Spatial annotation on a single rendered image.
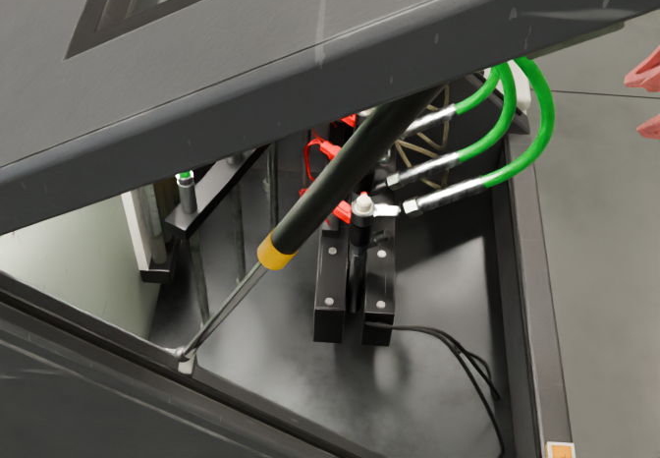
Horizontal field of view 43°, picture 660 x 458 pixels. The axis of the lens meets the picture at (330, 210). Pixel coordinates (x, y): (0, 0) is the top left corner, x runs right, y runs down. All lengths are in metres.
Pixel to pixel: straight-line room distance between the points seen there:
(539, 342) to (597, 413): 1.10
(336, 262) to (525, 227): 0.28
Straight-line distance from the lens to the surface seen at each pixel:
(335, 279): 1.07
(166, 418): 0.63
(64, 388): 0.62
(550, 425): 1.04
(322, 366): 1.17
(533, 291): 1.13
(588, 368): 2.24
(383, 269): 1.08
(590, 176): 2.64
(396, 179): 1.03
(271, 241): 0.48
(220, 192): 1.00
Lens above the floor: 1.86
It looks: 51 degrees down
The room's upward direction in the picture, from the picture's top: 3 degrees clockwise
